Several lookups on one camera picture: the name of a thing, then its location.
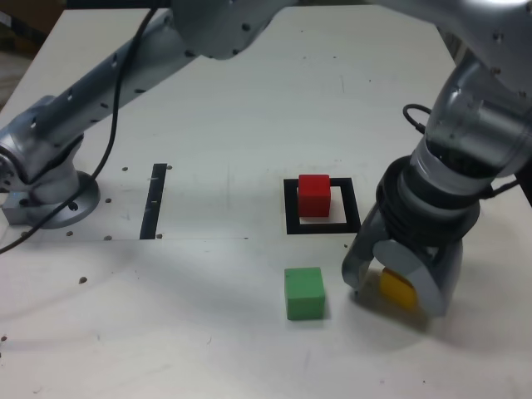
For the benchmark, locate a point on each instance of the black tape strip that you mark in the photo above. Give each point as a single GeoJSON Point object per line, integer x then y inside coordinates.
{"type": "Point", "coordinates": [151, 208]}

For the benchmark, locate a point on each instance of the yellow cube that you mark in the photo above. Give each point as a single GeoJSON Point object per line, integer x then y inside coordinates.
{"type": "Point", "coordinates": [395, 289]}

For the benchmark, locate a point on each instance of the red cube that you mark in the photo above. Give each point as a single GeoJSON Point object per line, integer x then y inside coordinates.
{"type": "Point", "coordinates": [314, 199]}

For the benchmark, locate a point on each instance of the green cube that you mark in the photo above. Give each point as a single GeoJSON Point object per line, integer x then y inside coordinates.
{"type": "Point", "coordinates": [304, 291]}

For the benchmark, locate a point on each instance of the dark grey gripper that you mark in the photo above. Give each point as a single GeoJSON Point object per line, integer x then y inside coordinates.
{"type": "Point", "coordinates": [432, 252]}

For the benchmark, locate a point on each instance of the black tape square outline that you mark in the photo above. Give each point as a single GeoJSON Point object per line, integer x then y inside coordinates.
{"type": "Point", "coordinates": [353, 208]}

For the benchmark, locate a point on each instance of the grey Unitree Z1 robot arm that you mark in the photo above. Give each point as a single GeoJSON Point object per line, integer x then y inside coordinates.
{"type": "Point", "coordinates": [104, 83]}

